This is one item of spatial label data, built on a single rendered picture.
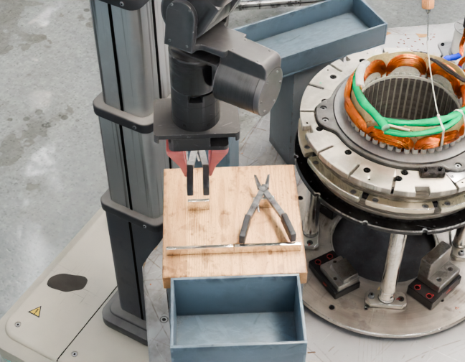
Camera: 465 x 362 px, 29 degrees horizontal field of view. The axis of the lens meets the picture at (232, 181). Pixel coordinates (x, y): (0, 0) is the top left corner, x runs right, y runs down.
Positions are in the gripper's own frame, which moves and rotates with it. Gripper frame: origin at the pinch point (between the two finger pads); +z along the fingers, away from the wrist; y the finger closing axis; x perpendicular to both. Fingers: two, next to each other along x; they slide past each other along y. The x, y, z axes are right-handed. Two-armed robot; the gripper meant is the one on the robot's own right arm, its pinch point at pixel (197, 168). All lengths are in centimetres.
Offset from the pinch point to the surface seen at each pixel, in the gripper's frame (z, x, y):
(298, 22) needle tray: 15, 49, 19
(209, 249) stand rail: 10.9, -4.5, 1.1
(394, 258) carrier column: 25.8, 4.0, 29.4
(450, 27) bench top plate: 41, 80, 58
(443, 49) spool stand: 41, 71, 54
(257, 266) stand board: 11.8, -6.9, 7.4
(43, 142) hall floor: 121, 129, -48
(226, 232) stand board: 12.0, -0.8, 3.6
